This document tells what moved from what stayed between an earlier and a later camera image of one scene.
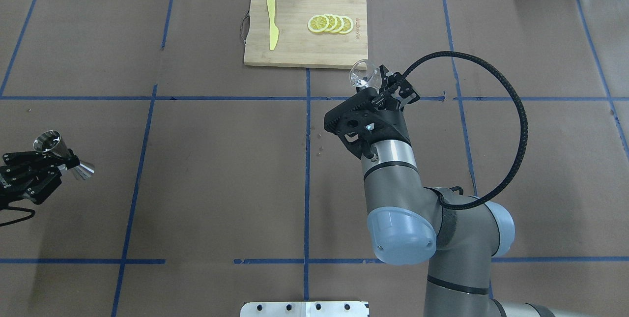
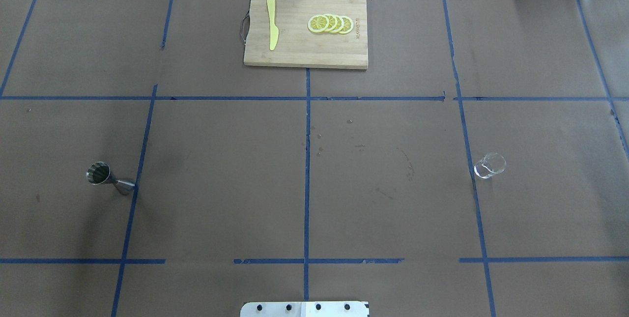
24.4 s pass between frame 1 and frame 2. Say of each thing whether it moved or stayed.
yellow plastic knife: stayed
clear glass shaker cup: moved
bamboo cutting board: stayed
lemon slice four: stayed
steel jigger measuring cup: moved
